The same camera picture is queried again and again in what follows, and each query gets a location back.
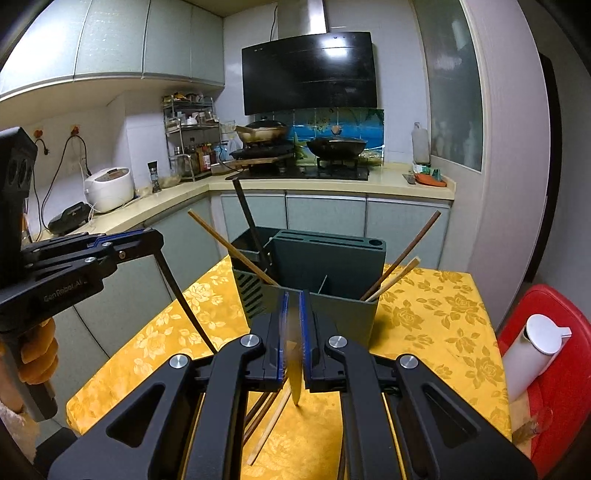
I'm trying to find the yellow floral tablecloth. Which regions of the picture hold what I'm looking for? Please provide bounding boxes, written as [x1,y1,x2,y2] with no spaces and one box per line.
[66,256,513,480]

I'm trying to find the golden frying pan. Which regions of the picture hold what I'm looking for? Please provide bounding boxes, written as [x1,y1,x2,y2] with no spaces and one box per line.
[235,116,289,144]

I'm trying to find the clear drinking glass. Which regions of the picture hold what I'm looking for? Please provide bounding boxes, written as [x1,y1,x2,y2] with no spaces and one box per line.
[512,406,555,446]

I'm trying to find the black range hood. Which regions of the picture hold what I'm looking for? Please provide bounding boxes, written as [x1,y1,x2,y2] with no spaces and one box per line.
[241,31,378,116]

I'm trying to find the dark green utensil holder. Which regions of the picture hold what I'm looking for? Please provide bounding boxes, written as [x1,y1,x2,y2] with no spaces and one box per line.
[229,226,386,348]

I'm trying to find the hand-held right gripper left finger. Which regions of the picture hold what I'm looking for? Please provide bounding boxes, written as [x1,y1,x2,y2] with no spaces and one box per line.
[48,290,291,480]

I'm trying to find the person's left hand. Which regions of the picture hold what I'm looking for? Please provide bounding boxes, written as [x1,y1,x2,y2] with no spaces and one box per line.
[16,318,60,385]

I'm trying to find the black sandwich maker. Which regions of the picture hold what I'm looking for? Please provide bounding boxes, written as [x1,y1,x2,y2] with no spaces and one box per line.
[47,202,95,235]

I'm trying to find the dark brown chopstick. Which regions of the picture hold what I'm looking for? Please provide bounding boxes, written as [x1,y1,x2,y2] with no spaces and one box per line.
[360,210,441,302]
[242,392,275,444]
[241,392,269,432]

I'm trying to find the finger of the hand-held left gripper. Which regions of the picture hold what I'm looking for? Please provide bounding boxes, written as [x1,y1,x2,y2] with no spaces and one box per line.
[27,240,165,283]
[21,228,163,262]

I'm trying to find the black power cable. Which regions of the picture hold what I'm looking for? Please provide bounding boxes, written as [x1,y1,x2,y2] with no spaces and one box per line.
[41,134,90,232]

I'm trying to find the white rice cooker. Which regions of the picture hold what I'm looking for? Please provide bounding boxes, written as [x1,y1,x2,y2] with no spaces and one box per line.
[84,166,136,214]

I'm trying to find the black gas stove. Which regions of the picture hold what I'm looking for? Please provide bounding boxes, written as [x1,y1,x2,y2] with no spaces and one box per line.
[225,161,370,182]

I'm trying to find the red plastic stool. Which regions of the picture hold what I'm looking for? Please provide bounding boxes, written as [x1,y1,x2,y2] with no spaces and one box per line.
[496,285,591,478]

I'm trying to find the blue seascape tile mural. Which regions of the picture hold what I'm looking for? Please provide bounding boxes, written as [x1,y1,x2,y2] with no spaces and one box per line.
[259,108,385,167]

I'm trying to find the white kettle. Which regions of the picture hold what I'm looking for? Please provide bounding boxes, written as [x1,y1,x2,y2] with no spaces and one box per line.
[501,314,572,402]

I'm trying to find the orange dish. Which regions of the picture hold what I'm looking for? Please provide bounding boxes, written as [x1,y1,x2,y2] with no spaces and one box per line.
[413,168,448,188]

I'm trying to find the wooden board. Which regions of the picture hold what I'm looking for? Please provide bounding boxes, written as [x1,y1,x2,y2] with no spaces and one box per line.
[226,157,296,172]

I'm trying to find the steel hood chimney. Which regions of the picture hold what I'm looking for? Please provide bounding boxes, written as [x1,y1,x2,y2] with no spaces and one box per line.
[276,0,328,35]

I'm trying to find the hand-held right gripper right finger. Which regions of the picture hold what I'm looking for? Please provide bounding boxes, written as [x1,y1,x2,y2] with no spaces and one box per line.
[299,290,539,480]

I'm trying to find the frosted glass window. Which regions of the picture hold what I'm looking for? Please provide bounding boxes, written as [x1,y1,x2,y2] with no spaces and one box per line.
[413,0,484,174]

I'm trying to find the beige kitchen countertop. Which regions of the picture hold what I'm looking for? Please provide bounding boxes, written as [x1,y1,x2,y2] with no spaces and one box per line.
[21,161,455,241]

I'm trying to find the pale green wall cabinets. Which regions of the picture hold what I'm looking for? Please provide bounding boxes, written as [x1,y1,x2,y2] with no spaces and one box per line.
[0,0,225,100]

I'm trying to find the black chopstick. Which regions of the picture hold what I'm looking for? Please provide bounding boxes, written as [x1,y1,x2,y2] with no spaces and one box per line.
[158,249,218,355]
[232,178,273,273]

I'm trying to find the black wok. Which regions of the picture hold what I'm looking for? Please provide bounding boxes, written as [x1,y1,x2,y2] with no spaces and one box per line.
[306,135,369,160]

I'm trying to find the pale wooden chopstick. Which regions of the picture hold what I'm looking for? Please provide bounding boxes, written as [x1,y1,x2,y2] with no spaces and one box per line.
[366,257,422,303]

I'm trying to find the metal spice rack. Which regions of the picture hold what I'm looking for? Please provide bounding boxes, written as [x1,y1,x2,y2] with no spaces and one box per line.
[163,95,218,183]

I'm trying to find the light wooden chopstick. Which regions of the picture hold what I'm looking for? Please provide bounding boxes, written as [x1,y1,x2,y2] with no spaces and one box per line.
[247,383,293,467]

